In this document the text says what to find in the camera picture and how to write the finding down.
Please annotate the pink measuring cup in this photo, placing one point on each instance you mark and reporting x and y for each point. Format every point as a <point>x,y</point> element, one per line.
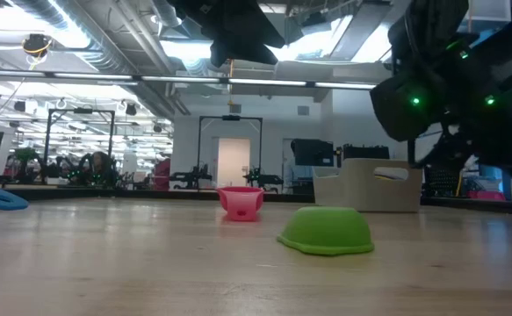
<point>240,204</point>

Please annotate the blue measuring cup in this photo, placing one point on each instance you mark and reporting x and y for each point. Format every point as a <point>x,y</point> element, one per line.
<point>1,199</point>

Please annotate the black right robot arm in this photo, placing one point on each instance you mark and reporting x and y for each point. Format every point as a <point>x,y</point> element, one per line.
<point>479,66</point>

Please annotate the white plastic basket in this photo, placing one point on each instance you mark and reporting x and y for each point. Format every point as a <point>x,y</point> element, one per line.
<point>356,188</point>

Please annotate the green measuring cup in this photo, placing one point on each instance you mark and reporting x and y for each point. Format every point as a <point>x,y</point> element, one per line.
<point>326,230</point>

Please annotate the long LED light bar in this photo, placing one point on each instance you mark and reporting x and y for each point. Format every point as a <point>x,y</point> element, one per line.
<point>106,76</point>

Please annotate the black screen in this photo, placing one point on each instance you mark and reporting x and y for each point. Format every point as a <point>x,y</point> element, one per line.
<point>312,152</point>

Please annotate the red chair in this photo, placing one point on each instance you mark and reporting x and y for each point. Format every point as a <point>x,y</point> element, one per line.
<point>163,173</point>

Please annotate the black equipment case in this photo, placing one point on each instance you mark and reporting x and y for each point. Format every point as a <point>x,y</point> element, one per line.
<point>365,151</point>

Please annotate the person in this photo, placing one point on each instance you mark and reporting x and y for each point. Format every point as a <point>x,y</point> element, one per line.
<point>101,169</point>

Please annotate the green potted plant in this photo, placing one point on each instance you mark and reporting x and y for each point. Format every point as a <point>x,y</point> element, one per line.
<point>26,157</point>

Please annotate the black gantry frame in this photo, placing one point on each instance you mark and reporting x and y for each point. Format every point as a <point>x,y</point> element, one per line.
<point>47,140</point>
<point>199,145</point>

